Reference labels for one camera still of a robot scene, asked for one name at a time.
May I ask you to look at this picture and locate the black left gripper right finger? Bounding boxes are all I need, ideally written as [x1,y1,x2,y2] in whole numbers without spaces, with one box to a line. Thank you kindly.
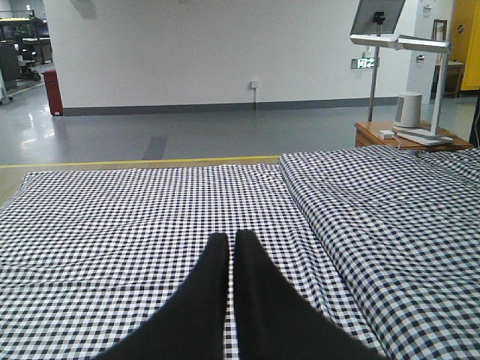
[234,230,382,359]

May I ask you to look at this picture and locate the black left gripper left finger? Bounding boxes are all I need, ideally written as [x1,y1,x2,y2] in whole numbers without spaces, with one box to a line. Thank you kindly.
[96,233,229,359]

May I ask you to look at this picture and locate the checkered bed sheet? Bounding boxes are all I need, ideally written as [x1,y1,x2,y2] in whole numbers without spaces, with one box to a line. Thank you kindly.
[1,164,380,359]

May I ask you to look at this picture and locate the checkered quilt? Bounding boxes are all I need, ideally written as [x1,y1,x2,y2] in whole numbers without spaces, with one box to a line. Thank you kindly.
[279,145,479,359]

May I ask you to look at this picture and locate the wooden nightstand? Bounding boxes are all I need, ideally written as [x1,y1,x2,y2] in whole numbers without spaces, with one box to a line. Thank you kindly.
[354,121,474,152]

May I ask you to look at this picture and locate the white charger adapter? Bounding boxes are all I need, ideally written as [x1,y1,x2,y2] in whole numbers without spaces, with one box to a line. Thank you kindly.
[379,130,395,140]

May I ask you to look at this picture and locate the white cylindrical speaker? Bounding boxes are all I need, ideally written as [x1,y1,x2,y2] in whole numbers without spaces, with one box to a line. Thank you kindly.
[393,91,422,128]

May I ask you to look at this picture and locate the green exit sign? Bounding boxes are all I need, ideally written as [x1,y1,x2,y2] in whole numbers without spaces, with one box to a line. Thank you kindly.
[350,57,376,70]

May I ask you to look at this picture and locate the red bin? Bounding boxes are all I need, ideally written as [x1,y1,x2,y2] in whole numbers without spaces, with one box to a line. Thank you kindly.
[43,69,63,116]

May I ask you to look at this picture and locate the tablet on floor stand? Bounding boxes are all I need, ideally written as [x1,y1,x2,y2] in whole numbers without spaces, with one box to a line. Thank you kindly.
[349,0,405,122]

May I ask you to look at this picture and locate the yellow cabinet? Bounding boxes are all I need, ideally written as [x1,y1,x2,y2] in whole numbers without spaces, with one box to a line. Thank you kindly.
[450,0,479,92]

